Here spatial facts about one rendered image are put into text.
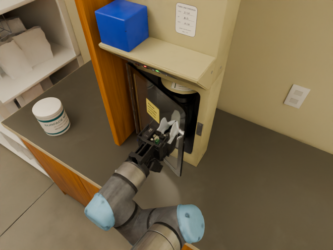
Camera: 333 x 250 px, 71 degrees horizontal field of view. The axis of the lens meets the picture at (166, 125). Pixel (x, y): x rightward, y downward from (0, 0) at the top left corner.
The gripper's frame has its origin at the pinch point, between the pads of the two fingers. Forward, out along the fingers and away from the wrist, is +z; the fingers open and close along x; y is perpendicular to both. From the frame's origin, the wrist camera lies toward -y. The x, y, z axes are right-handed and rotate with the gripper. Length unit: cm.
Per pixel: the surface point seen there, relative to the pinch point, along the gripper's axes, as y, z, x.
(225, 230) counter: -37.0, -7.3, -27.5
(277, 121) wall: -33, 55, -30
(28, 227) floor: -131, -49, 98
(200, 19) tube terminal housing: 28.7, 11.5, 0.0
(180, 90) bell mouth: 2.1, 13.6, 5.4
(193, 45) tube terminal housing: 21.2, 11.5, 1.2
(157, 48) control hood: 20.1, 6.9, 9.9
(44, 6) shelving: -10, 54, 131
